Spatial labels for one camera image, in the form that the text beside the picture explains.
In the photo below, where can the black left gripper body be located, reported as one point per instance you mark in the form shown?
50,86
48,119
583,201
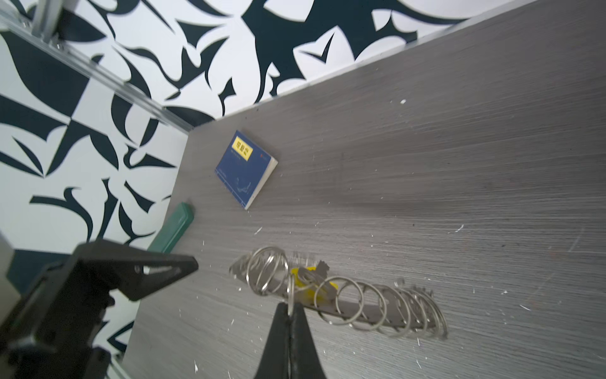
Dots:
49,333

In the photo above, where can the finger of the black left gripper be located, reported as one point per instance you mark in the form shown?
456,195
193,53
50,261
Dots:
135,273

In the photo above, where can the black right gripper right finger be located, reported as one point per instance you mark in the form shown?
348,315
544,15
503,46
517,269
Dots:
304,360

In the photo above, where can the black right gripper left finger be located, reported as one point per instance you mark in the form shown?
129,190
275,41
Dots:
274,362

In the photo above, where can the yellow key tag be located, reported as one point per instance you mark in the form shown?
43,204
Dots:
308,284

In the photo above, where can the green flat case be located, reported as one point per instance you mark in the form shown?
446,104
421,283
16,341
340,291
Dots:
173,229

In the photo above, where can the blue book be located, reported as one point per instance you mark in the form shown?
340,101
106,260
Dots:
244,169

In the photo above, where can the aluminium frame post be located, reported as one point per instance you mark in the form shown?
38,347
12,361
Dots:
42,32

